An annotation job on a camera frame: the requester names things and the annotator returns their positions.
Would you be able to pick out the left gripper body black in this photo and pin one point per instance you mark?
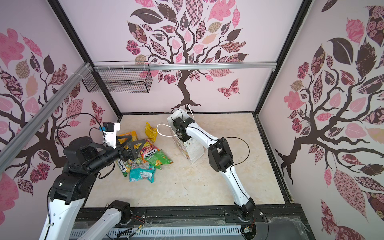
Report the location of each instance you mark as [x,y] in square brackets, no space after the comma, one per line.
[124,155]

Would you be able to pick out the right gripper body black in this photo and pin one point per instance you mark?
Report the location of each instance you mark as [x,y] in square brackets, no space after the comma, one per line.
[178,132]

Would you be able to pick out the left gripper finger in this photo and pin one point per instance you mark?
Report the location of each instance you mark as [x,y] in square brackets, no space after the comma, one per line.
[135,148]
[124,140]

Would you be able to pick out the green yellow candy bag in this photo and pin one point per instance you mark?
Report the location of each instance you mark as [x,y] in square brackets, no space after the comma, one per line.
[124,166]

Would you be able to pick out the yellow snack bag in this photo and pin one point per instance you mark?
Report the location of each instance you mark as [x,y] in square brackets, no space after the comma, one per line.
[151,133]

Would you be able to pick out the teal snack bag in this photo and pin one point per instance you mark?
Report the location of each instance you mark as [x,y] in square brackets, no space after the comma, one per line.
[140,172]

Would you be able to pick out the green snack bag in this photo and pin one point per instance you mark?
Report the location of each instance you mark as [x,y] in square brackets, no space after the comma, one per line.
[158,159]

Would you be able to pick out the white patterned paper bag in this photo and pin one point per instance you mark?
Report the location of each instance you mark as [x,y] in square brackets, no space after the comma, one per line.
[191,149]

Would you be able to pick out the yellow mango candy bag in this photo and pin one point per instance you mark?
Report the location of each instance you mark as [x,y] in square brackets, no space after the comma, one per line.
[134,134]

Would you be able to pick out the orange pink snack bag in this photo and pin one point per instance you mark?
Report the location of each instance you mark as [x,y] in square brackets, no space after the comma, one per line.
[148,150]

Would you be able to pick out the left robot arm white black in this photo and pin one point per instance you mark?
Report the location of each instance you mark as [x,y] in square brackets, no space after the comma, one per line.
[71,189]

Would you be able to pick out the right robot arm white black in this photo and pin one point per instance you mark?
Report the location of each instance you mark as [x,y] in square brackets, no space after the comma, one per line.
[221,160]

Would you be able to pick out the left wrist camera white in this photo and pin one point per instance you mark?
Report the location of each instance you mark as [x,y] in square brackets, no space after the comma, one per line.
[110,131]

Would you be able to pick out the black wire basket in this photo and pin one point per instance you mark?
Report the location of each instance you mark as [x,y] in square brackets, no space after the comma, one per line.
[120,77]

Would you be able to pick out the white slotted cable duct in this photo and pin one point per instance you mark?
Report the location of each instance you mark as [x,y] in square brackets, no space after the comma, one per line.
[178,233]

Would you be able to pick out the aluminium rail back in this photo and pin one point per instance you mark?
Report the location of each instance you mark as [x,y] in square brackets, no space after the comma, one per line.
[199,66]

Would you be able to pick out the aluminium rail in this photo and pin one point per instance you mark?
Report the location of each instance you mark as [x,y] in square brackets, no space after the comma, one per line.
[199,66]
[11,150]

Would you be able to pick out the aluminium rail left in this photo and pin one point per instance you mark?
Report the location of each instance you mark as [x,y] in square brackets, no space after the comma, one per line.
[11,150]

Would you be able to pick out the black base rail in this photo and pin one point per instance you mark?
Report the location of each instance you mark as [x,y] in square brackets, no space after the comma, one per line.
[228,213]

